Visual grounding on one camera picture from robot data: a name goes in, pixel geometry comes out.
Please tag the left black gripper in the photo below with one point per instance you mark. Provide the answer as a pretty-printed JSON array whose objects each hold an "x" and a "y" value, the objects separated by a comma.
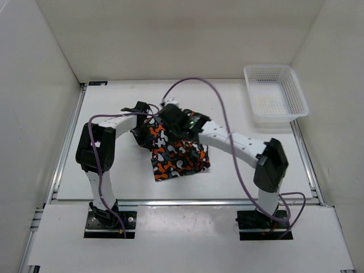
[{"x": 143, "y": 143}]

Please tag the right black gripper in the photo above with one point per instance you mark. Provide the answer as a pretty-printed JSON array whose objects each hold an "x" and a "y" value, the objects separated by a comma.
[{"x": 170, "y": 136}]

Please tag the orange camouflage shorts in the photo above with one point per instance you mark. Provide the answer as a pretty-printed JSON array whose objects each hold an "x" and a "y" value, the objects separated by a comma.
[{"x": 173, "y": 159}]

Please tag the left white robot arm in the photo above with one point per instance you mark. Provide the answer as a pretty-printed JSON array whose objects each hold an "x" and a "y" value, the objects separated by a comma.
[{"x": 96, "y": 152}]

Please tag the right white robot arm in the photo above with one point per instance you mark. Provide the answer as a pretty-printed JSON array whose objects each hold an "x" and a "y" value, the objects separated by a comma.
[{"x": 268, "y": 159}]

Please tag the black corner label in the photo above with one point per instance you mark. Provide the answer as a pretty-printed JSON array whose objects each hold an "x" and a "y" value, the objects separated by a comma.
[{"x": 98, "y": 83}]

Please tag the white plastic basket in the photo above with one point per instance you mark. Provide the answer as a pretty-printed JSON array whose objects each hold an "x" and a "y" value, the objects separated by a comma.
[{"x": 275, "y": 94}]

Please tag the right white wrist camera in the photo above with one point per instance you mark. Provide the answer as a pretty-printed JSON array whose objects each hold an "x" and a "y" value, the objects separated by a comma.
[{"x": 169, "y": 101}]

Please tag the aluminium front rail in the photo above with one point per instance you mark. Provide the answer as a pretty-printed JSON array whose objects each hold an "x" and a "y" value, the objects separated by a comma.
[{"x": 310, "y": 201}]

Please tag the aluminium rail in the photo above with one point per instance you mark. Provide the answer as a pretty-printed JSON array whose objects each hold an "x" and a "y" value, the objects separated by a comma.
[
  {"x": 310, "y": 201},
  {"x": 307, "y": 163},
  {"x": 54, "y": 185}
]

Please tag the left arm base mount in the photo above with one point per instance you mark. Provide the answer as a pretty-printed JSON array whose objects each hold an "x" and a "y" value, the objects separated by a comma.
[{"x": 103, "y": 224}]

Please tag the aluminium left side rail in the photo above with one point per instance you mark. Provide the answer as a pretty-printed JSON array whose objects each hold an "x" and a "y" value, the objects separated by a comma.
[{"x": 54, "y": 185}]

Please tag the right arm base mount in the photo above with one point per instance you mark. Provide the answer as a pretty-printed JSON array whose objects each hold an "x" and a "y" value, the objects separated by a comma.
[{"x": 255, "y": 226}]

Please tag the aluminium right side rail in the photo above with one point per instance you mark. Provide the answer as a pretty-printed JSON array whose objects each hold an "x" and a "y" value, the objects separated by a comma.
[{"x": 307, "y": 163}]

